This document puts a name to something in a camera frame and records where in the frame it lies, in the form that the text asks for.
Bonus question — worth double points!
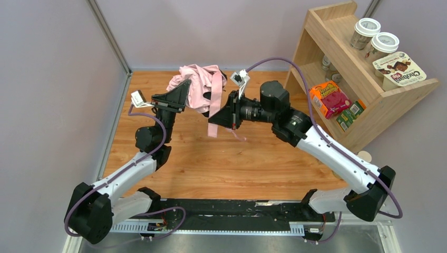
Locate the right paper coffee cup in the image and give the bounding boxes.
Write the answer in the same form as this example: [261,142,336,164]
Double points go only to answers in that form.
[364,32,400,63]

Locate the green snack box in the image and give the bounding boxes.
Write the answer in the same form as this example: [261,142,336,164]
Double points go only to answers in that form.
[336,100,366,132]

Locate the left paper coffee cup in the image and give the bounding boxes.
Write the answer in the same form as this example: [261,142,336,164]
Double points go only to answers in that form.
[350,18,381,50]

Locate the wooden shelf rack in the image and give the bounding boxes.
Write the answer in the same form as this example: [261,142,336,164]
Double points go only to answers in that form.
[284,1,440,152]

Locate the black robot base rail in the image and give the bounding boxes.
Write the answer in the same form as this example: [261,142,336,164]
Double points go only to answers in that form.
[111,198,337,240]

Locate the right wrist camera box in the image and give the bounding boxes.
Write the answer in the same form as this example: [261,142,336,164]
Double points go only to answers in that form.
[230,69,250,99]

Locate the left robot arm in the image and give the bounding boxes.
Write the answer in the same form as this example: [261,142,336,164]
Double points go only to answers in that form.
[64,79,191,244]

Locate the yellow-green juice bottle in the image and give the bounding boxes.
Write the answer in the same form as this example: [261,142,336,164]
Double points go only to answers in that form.
[332,150,373,180]

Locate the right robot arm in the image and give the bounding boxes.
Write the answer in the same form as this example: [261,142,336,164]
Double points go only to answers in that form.
[208,81,396,222]

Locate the paper coffee cup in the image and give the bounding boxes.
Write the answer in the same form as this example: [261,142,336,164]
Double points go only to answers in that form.
[364,32,400,63]
[350,18,381,50]

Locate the pink folding umbrella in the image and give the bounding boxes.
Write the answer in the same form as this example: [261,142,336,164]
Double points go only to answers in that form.
[166,64,227,116]

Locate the Chobani flip yogurt pack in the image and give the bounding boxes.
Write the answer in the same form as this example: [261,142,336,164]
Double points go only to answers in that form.
[372,52,427,91]

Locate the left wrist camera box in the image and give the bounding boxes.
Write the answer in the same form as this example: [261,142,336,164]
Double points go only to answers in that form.
[131,90,154,108]

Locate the purple cable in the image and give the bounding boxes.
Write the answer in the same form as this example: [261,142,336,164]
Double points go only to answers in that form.
[246,57,404,245]
[63,104,168,238]

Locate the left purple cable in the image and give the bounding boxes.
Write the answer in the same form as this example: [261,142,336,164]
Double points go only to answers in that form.
[63,104,168,238]

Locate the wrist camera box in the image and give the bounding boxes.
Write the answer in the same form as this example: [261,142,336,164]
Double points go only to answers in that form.
[131,90,154,108]
[230,69,250,99]

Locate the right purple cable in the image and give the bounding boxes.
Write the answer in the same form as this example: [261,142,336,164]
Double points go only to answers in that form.
[246,57,404,245]

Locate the glass jar on shelf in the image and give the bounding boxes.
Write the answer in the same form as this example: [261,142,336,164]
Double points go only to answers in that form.
[321,55,343,84]

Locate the orange pink snack box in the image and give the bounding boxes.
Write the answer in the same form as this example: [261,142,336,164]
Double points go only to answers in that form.
[309,81,352,119]

